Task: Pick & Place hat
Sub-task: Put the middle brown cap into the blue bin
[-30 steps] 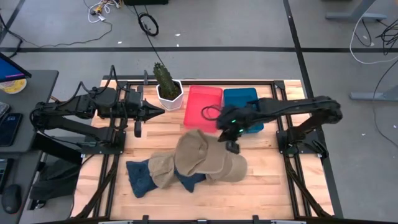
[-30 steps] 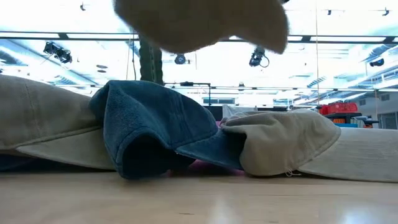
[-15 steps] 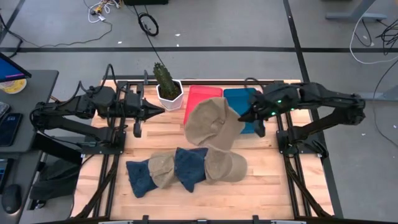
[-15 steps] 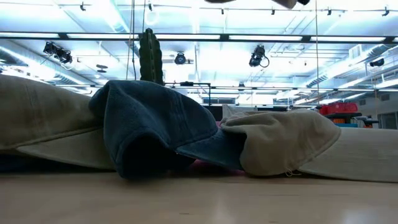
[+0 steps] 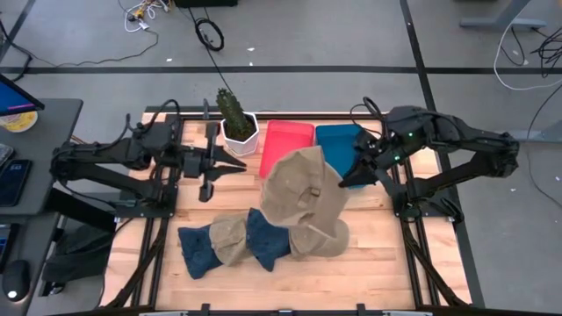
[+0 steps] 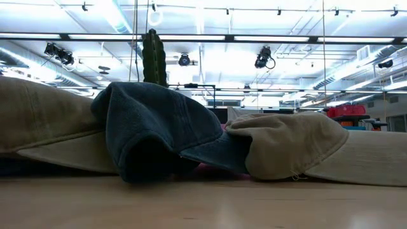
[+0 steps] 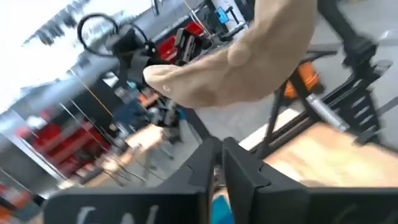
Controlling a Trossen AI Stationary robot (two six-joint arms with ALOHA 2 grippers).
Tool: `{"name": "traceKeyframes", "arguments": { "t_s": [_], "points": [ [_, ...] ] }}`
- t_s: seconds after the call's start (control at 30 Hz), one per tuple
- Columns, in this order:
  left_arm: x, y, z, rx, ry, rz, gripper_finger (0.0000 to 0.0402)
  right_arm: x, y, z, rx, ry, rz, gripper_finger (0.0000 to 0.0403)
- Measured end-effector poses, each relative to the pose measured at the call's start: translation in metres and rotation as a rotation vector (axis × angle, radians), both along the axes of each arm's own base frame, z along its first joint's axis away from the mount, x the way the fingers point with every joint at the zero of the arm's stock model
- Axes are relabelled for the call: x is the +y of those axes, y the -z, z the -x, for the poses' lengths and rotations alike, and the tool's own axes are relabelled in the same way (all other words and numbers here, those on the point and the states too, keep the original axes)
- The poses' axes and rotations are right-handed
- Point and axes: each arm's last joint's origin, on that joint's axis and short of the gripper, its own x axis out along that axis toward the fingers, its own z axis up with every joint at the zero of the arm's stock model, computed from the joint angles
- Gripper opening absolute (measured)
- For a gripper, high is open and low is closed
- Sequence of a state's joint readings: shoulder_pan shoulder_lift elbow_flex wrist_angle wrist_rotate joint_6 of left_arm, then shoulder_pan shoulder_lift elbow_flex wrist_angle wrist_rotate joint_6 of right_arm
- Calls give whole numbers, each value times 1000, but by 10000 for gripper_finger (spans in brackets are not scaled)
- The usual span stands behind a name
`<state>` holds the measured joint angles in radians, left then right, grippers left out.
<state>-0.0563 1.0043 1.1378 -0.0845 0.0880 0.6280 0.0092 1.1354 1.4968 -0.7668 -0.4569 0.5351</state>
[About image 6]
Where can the green cactus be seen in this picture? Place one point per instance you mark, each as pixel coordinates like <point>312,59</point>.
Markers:
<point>154,57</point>

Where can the black overhead light bar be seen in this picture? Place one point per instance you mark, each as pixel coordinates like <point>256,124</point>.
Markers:
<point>229,38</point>

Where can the red crate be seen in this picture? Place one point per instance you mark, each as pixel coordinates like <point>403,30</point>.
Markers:
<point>346,111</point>

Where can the black ceiling spotlight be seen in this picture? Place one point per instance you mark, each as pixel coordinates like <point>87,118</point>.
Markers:
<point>66,58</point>
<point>51,49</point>
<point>385,64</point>

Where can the black ceiling camera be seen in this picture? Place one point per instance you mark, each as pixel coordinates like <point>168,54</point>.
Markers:
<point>184,60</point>

